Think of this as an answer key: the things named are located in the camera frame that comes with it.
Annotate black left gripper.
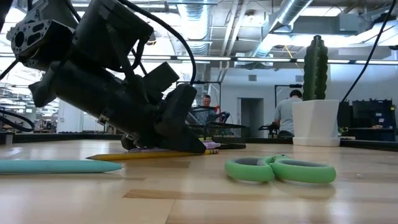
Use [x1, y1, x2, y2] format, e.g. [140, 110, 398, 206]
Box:
[29, 60, 206, 154]

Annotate yellow pencil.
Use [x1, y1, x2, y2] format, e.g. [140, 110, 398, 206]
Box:
[86, 149, 220, 162]

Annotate green handled scissors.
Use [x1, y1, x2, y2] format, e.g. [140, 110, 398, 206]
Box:
[224, 154, 337, 184]

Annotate thick teal pen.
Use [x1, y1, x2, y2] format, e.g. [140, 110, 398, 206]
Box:
[0, 159, 124, 175]

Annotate black mesh desk organizer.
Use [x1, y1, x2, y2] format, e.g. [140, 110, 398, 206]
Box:
[186, 105, 249, 149]

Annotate standing person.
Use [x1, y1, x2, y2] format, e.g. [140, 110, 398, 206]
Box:
[273, 89, 303, 139]

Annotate white pillar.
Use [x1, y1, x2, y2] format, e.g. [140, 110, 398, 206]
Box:
[57, 99, 85, 134]

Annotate black pole stand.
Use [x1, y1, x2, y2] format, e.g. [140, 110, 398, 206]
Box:
[274, 83, 304, 100]

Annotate white plant pot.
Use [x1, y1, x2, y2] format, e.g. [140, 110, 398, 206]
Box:
[291, 99, 341, 147]

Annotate green cactus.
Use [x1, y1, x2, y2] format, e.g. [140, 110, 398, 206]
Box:
[303, 35, 330, 101]

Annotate black storage bins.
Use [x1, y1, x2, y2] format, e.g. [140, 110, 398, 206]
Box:
[337, 98, 397, 142]

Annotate black background gantry frame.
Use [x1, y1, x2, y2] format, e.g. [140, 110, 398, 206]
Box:
[177, 80, 222, 107]

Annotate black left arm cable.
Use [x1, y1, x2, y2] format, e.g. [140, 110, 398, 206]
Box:
[118, 0, 197, 85]

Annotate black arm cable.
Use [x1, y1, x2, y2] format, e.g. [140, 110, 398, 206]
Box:
[118, 0, 197, 85]
[340, 0, 398, 103]

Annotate black aluminium table frame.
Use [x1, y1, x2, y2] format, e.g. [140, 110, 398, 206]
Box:
[0, 132, 398, 153]

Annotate silver ventilation duct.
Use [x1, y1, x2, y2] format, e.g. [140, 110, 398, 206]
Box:
[248, 0, 315, 60]
[177, 0, 213, 57]

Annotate thick black cable loop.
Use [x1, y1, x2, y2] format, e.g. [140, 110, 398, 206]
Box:
[0, 108, 35, 133]

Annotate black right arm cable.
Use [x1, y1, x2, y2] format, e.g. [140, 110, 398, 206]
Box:
[340, 0, 398, 103]

